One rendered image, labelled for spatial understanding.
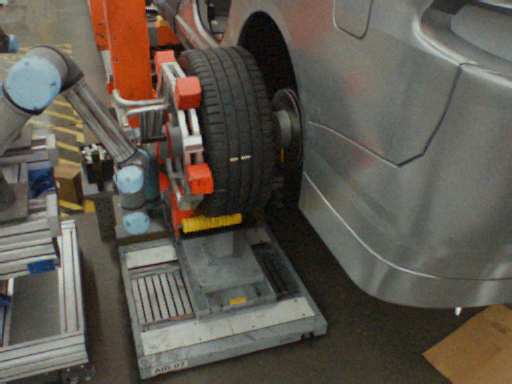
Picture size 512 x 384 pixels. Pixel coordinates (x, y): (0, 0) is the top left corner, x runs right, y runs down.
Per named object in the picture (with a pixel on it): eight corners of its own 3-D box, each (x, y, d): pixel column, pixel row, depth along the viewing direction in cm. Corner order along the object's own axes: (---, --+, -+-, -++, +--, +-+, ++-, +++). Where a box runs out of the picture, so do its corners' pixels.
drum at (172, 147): (191, 161, 189) (190, 129, 181) (137, 169, 184) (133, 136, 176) (183, 145, 200) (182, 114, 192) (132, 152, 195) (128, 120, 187)
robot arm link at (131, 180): (119, 159, 144) (123, 190, 150) (113, 179, 135) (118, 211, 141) (145, 159, 144) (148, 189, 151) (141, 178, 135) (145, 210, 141)
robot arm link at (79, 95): (27, 47, 135) (131, 174, 160) (14, 59, 126) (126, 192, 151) (59, 25, 132) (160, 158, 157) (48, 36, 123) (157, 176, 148)
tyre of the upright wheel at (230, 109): (261, 241, 202) (291, 121, 152) (207, 251, 197) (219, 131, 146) (219, 135, 241) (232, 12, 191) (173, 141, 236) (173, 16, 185)
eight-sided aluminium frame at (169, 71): (205, 232, 184) (201, 98, 153) (188, 235, 183) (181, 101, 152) (176, 164, 227) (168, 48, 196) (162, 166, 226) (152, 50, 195)
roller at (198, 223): (247, 224, 205) (247, 213, 201) (179, 236, 198) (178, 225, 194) (242, 216, 209) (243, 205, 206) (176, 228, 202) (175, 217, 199)
